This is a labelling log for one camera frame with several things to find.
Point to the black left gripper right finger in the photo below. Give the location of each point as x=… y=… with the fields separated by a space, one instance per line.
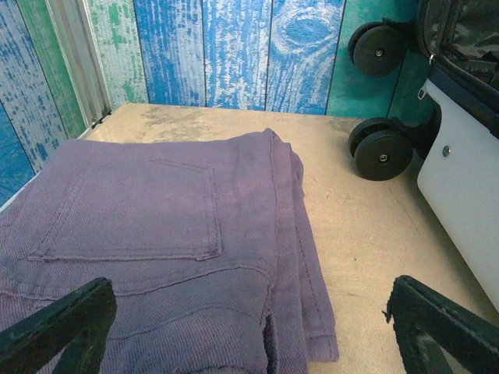
x=429 y=311

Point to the purple jeans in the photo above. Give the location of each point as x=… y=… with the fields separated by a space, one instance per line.
x=156 y=202

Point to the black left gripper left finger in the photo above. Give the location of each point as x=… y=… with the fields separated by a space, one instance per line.
x=78 y=308

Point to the white hard-shell suitcase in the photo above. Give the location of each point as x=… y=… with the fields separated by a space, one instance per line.
x=460 y=187

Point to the aluminium frame post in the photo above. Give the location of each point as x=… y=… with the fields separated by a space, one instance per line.
x=78 y=58

